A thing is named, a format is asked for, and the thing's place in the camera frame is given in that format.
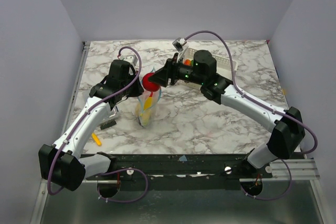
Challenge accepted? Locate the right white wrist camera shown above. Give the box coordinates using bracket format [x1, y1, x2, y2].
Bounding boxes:
[172, 38, 187, 52]

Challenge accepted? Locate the white perforated plastic basket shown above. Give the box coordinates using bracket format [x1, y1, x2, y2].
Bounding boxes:
[178, 48, 232, 90]

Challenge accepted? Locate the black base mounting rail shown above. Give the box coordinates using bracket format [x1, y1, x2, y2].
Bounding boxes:
[87, 154, 272, 191]

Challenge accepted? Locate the clear zip top bag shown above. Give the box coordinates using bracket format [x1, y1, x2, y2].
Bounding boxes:
[135, 68, 162, 127]

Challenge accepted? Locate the yellow marker pen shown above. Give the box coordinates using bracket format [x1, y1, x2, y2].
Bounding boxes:
[91, 133, 102, 146]

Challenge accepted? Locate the yellow toy lemon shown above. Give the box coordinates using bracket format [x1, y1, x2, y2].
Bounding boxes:
[135, 103, 143, 116]

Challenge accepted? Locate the orange yellow toy mango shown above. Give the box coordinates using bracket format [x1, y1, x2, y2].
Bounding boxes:
[184, 59, 192, 66]

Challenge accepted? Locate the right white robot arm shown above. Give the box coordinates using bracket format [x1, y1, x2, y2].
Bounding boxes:
[149, 50, 305, 178]

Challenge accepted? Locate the black comb-like part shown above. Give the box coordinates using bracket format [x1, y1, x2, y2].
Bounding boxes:
[100, 120, 116, 130]

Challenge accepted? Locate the yellow toy banana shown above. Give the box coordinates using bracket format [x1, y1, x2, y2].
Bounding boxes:
[142, 92, 153, 121]

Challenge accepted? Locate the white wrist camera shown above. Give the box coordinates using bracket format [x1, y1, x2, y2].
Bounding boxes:
[119, 55, 138, 66]
[172, 38, 187, 52]

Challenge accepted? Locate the red toy apple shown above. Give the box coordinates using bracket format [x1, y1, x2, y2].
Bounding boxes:
[142, 72, 160, 92]

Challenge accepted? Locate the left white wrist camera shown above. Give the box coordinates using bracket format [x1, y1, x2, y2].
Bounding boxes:
[119, 55, 138, 66]

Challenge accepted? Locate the aluminium frame rail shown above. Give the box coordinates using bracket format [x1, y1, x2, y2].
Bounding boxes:
[60, 41, 91, 136]

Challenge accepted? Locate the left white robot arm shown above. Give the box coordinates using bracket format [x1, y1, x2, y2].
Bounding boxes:
[38, 60, 143, 191]

